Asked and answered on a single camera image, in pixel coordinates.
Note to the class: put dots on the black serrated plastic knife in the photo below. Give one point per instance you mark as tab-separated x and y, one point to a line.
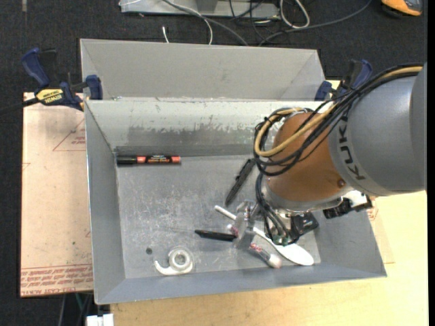
238	185

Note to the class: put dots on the black flat plastic stick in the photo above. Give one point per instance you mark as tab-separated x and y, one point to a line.
214	235

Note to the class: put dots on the brown cardboard board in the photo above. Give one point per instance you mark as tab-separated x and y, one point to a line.
54	195

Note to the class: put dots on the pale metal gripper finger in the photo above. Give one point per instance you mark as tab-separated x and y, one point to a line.
248	239
242	221

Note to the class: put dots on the grey metal bin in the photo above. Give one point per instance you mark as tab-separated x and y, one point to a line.
163	195

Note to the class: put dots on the black and orange marker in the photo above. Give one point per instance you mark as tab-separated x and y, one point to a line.
149	160

